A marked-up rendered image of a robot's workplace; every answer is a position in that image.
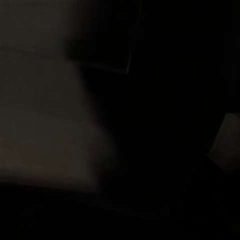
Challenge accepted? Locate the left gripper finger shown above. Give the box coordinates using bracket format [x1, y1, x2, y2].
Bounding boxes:
[179, 156, 240, 240]

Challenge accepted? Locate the digital camera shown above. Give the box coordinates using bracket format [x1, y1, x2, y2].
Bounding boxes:
[0, 0, 240, 240]

